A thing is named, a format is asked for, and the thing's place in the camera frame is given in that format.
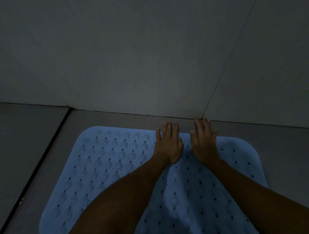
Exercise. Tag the person's right hand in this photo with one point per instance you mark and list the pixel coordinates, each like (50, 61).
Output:
(205, 147)

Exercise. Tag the person's left forearm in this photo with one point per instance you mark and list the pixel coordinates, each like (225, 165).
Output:
(116, 202)

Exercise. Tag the person's right forearm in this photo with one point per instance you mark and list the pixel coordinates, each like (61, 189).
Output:
(260, 200)

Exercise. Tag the person's left hand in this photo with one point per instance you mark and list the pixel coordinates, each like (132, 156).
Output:
(169, 147)

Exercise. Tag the blue bath mat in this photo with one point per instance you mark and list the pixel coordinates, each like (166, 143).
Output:
(108, 164)

